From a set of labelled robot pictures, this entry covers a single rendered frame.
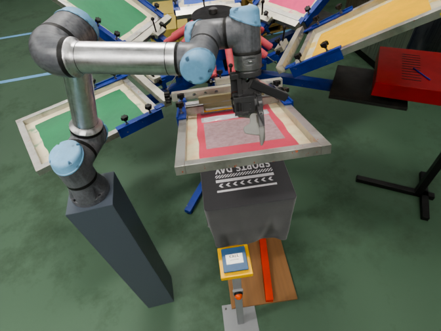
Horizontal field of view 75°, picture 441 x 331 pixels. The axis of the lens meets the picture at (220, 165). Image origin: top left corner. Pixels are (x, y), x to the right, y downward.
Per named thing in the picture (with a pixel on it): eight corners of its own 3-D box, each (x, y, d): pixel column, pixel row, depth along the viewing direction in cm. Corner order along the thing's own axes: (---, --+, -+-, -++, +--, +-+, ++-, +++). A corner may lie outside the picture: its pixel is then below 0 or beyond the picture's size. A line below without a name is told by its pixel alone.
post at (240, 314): (260, 337, 181) (267, 282, 109) (226, 343, 180) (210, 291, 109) (253, 301, 195) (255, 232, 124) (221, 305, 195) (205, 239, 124)
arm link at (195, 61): (-4, 44, 64) (210, 46, 58) (24, 24, 71) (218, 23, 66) (25, 89, 73) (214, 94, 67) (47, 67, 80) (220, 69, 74)
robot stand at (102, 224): (148, 308, 197) (64, 215, 108) (147, 282, 209) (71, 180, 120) (174, 301, 199) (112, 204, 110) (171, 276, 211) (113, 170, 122)
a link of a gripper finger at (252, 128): (245, 148, 82) (240, 116, 83) (265, 144, 82) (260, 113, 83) (246, 146, 79) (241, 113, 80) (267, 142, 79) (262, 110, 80)
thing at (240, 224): (289, 240, 167) (298, 198, 135) (212, 251, 166) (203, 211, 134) (287, 235, 169) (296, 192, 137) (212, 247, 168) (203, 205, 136)
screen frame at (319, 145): (331, 153, 107) (331, 144, 105) (176, 175, 105) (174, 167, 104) (275, 95, 175) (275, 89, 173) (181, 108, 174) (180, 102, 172)
